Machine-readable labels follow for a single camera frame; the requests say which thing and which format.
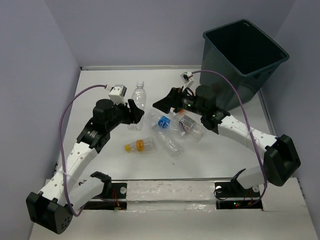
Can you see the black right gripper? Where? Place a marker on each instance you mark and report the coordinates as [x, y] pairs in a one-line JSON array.
[[172, 100]]

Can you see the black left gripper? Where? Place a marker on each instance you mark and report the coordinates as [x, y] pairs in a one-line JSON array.
[[133, 114]]

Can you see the small bottle yellow cap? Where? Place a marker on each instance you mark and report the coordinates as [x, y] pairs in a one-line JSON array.
[[141, 146]]

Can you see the Pocari Sweat labelled bottle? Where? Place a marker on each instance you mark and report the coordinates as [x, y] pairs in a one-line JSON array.
[[189, 126]]

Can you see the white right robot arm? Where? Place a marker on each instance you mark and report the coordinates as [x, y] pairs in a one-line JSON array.
[[277, 156]]

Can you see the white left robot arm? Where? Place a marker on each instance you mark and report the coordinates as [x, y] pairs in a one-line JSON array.
[[54, 206]]

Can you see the dark green plastic bin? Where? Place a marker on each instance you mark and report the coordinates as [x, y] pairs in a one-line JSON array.
[[238, 59]]

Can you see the clear bottle blue label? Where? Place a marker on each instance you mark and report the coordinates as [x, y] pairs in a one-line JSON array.
[[167, 123]]

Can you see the clear ribbed bottle white cap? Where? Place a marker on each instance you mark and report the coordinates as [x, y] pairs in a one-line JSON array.
[[172, 147]]

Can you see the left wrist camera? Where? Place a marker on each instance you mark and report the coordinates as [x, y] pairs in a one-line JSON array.
[[117, 94]]

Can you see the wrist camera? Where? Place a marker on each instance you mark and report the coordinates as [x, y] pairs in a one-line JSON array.
[[188, 80], [117, 94]]

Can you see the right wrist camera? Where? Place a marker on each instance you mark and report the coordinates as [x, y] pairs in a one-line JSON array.
[[188, 80]]

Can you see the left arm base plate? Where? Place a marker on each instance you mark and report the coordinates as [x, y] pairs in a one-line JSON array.
[[113, 200]]

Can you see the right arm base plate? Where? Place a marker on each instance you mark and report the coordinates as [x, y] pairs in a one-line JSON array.
[[231, 196]]

